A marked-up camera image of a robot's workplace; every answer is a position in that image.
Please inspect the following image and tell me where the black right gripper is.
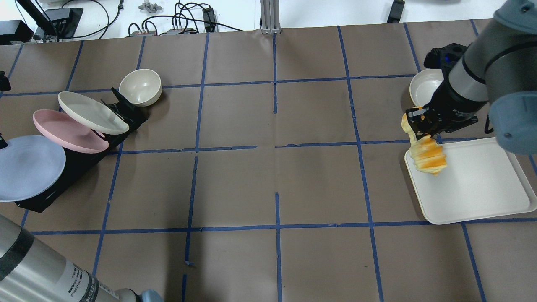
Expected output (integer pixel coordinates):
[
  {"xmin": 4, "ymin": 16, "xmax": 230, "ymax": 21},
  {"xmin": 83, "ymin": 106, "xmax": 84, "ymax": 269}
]
[{"xmin": 406, "ymin": 80, "xmax": 478, "ymax": 140}]

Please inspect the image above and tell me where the striped orange bread roll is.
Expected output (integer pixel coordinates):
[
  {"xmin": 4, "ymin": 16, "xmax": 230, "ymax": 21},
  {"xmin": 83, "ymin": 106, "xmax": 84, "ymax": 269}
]
[{"xmin": 401, "ymin": 114, "xmax": 448, "ymax": 175}]

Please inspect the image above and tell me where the light blue plate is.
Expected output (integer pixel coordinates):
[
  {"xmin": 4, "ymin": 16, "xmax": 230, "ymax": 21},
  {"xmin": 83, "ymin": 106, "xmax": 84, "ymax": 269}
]
[{"xmin": 0, "ymin": 135, "xmax": 66, "ymax": 202}]

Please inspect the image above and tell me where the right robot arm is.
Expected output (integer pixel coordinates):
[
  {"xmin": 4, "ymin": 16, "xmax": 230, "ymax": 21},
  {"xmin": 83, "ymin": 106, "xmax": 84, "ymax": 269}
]
[{"xmin": 403, "ymin": 0, "xmax": 537, "ymax": 155}]

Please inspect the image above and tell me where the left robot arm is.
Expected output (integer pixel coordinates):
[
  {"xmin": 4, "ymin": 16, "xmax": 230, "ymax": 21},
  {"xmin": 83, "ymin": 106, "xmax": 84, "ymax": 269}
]
[{"xmin": 0, "ymin": 216, "xmax": 163, "ymax": 302}]

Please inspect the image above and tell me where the cream shallow plate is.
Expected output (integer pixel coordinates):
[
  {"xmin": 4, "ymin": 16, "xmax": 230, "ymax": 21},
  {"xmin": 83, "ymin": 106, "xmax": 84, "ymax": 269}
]
[{"xmin": 409, "ymin": 69, "xmax": 444, "ymax": 107}]

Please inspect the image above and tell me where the cream plate in rack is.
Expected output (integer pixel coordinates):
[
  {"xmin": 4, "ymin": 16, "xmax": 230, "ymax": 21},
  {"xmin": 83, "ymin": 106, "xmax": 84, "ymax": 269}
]
[{"xmin": 57, "ymin": 91, "xmax": 129, "ymax": 135}]

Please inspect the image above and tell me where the pink plate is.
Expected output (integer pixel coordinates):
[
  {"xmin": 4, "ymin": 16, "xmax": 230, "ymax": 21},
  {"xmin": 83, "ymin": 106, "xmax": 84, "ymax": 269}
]
[{"xmin": 33, "ymin": 109, "xmax": 109, "ymax": 154}]

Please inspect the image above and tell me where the white rectangular tray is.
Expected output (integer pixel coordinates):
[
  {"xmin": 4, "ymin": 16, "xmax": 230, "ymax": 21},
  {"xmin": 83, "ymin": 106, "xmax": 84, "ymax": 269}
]
[{"xmin": 404, "ymin": 138, "xmax": 536, "ymax": 225}]

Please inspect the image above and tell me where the black power adapter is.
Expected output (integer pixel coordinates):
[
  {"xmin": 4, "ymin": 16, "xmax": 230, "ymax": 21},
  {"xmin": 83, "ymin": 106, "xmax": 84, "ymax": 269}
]
[{"xmin": 203, "ymin": 7, "xmax": 216, "ymax": 33}]

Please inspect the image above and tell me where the cream bowl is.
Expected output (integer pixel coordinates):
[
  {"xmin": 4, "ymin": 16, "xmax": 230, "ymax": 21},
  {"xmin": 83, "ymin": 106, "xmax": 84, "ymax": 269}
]
[{"xmin": 119, "ymin": 69, "xmax": 162, "ymax": 107}]

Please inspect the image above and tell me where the black dish rack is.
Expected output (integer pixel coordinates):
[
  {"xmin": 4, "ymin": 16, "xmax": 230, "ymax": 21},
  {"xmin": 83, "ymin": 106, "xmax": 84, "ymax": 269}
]
[{"xmin": 16, "ymin": 88, "xmax": 147, "ymax": 213}]

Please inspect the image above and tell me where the black monitor stand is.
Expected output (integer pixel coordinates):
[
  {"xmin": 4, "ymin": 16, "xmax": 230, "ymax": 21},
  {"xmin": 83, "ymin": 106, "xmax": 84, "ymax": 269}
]
[{"xmin": 16, "ymin": 0, "xmax": 83, "ymax": 41}]

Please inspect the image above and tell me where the aluminium frame post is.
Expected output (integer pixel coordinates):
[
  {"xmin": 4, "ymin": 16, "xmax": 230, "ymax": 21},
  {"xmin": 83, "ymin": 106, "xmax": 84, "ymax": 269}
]
[{"xmin": 260, "ymin": 0, "xmax": 282, "ymax": 35}]

